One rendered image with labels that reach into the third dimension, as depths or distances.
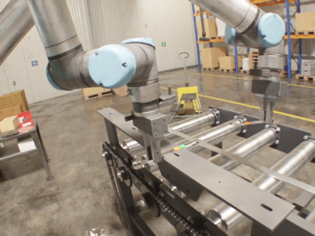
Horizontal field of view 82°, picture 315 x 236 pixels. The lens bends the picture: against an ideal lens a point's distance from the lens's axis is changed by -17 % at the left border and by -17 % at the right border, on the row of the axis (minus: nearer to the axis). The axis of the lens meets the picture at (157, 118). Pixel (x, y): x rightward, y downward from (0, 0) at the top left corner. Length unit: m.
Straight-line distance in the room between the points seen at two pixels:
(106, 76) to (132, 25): 11.47
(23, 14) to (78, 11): 10.49
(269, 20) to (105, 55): 0.41
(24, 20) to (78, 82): 0.32
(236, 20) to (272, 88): 0.30
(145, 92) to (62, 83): 0.21
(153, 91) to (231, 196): 0.32
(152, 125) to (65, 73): 0.25
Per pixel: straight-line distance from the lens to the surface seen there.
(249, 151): 1.29
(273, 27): 0.61
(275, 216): 0.48
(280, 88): 0.76
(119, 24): 11.62
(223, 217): 0.83
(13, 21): 0.75
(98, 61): 0.45
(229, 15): 0.57
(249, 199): 0.51
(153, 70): 0.57
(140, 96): 0.56
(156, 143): 0.61
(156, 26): 12.55
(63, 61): 0.51
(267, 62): 0.77
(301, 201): 1.14
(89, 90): 8.19
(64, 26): 0.51
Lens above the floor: 1.50
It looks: 19 degrees down
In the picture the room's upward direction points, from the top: 8 degrees counter-clockwise
